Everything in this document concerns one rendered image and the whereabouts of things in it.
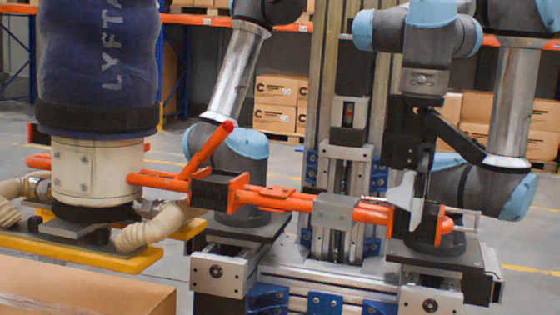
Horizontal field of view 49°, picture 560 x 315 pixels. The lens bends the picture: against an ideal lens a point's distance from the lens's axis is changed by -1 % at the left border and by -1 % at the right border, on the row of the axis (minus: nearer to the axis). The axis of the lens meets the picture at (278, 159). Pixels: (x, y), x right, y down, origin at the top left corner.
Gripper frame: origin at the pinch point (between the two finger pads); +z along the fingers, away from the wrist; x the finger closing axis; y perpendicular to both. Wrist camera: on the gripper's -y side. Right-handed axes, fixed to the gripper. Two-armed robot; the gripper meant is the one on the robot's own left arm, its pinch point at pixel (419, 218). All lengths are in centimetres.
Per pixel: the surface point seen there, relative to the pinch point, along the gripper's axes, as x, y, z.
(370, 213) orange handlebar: 3.5, 7.7, -0.5
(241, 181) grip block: 0.8, 31.3, -1.9
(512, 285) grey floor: -308, -47, 123
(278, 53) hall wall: -821, 287, 11
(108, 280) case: -15, 68, 30
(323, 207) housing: 3.8, 15.4, -0.5
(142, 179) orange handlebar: 3.8, 49.3, -0.1
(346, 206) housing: 3.8, 11.7, -1.2
